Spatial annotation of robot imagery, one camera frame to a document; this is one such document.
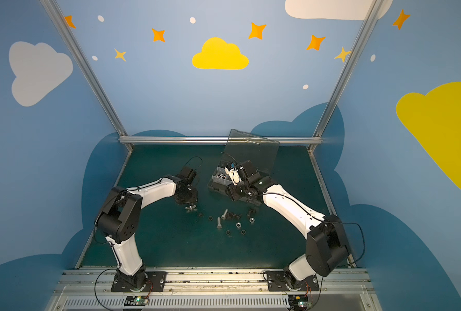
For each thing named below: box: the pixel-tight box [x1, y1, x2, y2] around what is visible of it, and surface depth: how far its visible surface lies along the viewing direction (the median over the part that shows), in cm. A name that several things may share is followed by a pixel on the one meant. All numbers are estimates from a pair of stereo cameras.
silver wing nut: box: [185, 203, 198, 214], surface depth 97 cm
